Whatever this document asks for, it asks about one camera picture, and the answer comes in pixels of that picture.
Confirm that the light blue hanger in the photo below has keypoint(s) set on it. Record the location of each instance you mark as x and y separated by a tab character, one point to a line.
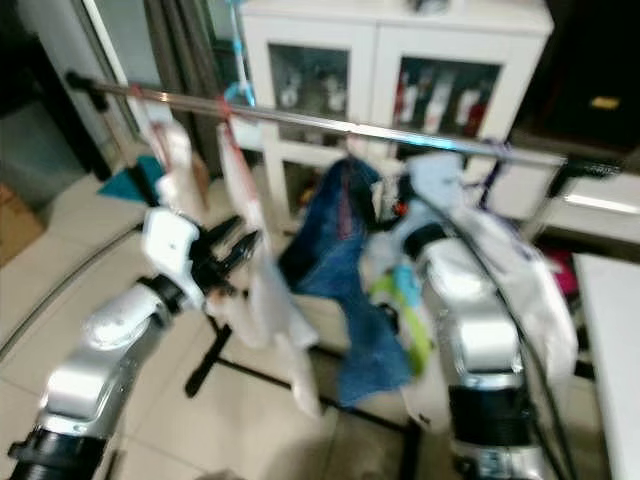
240	60

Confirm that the white vest with red trim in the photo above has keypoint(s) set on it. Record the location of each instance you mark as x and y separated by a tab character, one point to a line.
250	200

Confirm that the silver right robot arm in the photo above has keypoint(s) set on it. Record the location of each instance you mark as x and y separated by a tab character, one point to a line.
470	300

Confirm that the white garment with green print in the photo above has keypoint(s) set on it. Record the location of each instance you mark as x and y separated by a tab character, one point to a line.
520	270

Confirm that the grey curtain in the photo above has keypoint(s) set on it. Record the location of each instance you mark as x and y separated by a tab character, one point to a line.
185	50

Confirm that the white garment with brown spot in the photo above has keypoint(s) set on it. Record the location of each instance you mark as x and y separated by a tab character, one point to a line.
178	160

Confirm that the black desk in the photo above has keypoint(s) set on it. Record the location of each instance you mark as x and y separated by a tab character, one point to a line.
25	60

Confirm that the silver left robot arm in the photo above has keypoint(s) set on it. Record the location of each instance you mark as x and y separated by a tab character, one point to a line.
105	340

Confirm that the blue denim jeans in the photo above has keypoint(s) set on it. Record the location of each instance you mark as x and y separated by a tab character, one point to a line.
335	250

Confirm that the metal clothes rack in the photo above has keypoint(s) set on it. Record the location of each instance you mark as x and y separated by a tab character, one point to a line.
360	125

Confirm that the teal floor mat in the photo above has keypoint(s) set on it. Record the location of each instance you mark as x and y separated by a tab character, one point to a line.
130	182

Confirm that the white glass-door cabinet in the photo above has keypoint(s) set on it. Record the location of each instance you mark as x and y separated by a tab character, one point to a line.
370	40

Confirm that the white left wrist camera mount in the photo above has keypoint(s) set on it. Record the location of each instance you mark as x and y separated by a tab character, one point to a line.
172	245

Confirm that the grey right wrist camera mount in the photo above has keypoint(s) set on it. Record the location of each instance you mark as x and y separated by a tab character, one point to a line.
438	180

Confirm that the brown cardboard box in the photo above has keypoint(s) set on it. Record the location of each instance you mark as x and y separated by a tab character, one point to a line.
15	225

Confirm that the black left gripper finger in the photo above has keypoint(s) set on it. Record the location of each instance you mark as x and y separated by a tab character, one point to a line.
244	252
228	230

